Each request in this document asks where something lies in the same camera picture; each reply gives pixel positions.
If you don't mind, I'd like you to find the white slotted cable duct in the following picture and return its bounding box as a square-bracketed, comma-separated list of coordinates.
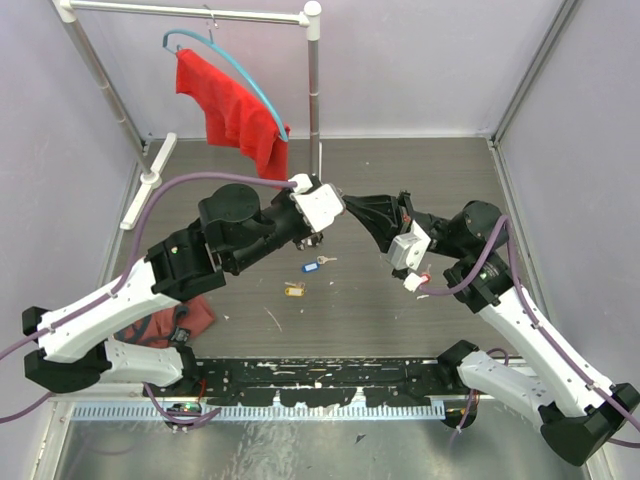
[70, 400, 446, 422]

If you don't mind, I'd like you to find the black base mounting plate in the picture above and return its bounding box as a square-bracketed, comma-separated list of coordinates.
[151, 357, 455, 408]

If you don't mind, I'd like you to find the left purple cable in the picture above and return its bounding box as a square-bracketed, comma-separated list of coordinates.
[0, 172, 301, 454]

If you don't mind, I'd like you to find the wire keyring with keys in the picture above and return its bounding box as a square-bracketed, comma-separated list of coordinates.
[295, 232, 324, 251]

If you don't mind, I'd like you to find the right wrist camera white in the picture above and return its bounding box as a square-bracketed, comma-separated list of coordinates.
[385, 220, 432, 292]

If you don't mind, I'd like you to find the key with yellow tag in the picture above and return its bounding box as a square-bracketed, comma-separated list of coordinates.
[284, 282, 306, 297]

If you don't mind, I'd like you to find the metal clothes rack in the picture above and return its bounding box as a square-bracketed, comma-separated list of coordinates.
[53, 1, 322, 231]

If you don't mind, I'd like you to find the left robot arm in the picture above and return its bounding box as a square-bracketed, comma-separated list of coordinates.
[22, 174, 345, 396]

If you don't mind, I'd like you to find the blue clothes hanger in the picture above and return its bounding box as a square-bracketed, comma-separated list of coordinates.
[162, 27, 289, 142]

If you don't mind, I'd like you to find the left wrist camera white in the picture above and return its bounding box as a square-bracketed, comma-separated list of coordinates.
[289, 174, 346, 233]

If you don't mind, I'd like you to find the purple cable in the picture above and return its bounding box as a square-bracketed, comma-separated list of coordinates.
[419, 215, 640, 449]
[0, 172, 301, 454]

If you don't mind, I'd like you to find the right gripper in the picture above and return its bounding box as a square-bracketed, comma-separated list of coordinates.
[341, 189, 469, 260]

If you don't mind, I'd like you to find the key with blue tag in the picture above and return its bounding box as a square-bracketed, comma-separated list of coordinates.
[301, 255, 337, 274]

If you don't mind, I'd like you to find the maroon shirt on table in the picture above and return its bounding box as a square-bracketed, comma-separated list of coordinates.
[113, 295, 215, 349]

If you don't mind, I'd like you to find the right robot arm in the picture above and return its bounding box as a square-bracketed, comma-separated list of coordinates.
[345, 192, 639, 466]

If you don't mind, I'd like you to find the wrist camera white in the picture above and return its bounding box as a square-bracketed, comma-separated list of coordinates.
[289, 174, 346, 233]
[385, 220, 432, 292]

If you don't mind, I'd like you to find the key with red tag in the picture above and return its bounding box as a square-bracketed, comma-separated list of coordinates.
[420, 264, 432, 284]

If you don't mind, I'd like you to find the red shirt on hanger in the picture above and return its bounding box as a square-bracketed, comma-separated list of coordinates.
[176, 49, 289, 181]

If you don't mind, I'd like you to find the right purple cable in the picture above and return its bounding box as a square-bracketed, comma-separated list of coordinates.
[419, 215, 640, 449]

